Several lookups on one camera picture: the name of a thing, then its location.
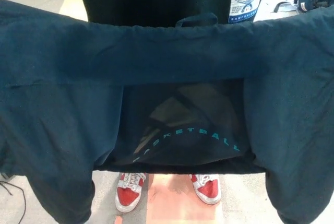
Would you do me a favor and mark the dark navy coat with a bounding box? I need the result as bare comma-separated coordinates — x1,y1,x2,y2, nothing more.
0,0,334,224

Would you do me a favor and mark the red and white left sneaker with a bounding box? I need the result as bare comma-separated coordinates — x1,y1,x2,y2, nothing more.
189,173,222,205

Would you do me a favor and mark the red and white sneaker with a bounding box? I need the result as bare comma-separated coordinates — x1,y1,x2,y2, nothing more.
189,173,222,205
115,172,147,213

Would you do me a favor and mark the red and white right sneaker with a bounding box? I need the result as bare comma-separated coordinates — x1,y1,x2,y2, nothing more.
115,172,147,213

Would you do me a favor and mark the yellow floor marker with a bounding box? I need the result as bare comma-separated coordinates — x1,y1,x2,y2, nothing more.
58,0,89,22

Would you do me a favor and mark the black floor cable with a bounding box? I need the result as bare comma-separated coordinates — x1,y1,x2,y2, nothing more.
0,179,27,224

